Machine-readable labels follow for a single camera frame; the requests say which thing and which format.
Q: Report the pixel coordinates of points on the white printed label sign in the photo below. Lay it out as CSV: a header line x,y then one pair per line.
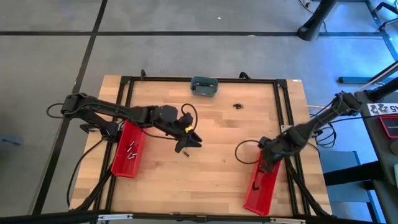
x,y
382,109

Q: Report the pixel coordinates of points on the dark diagonal pole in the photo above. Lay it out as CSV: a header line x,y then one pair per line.
x,y
382,90

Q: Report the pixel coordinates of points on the black aluminium table frame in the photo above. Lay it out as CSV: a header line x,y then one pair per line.
x,y
281,83

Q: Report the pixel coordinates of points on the black camera crossbar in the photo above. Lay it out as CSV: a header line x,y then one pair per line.
x,y
46,217

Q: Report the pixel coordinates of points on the black pedestal stand base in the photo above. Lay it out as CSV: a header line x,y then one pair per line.
x,y
314,25

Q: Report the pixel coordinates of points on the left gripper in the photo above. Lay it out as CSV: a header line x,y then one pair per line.
x,y
185,129

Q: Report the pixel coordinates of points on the silver mounting plate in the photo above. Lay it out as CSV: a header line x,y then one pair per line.
x,y
284,128

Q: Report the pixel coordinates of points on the silver crossbar bracket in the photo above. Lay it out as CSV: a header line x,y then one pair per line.
x,y
287,221
115,216

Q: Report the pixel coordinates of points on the large black battery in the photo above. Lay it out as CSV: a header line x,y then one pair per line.
x,y
203,84

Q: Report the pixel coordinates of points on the dark side desk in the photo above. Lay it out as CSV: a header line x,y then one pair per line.
x,y
373,146

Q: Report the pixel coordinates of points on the small teal plastic bin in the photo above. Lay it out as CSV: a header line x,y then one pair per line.
x,y
205,92

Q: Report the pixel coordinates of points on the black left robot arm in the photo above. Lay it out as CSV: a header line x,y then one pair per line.
x,y
112,109

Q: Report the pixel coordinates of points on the black bench bar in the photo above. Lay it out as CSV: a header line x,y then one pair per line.
x,y
351,174

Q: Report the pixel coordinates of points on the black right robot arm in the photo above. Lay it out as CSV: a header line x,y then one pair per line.
x,y
311,126

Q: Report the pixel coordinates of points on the long red plastic bin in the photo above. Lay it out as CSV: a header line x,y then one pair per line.
x,y
124,165
261,202

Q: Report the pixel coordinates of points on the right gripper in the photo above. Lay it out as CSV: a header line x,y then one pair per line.
x,y
270,147

